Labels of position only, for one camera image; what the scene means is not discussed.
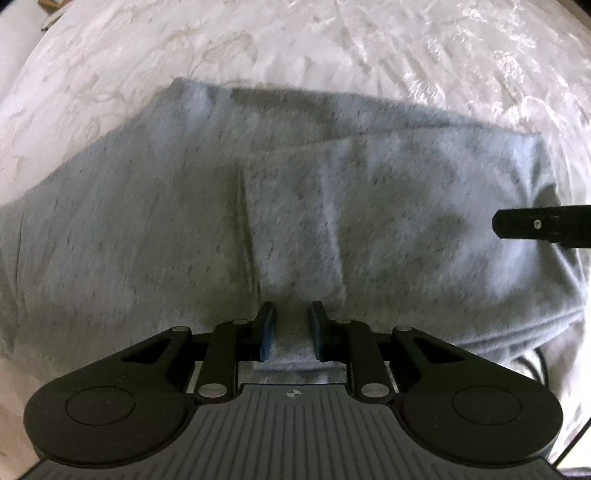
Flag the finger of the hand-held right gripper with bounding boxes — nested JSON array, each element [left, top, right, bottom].
[[492, 204, 591, 250]]

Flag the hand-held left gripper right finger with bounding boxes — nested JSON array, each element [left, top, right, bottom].
[[308, 301, 476, 400]]

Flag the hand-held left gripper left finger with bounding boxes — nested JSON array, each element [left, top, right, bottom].
[[107, 301, 278, 400]]

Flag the grey pants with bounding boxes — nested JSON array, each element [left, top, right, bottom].
[[0, 78, 585, 370]]

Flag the bed with white bedspread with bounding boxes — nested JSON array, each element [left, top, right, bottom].
[[0, 0, 591, 462]]

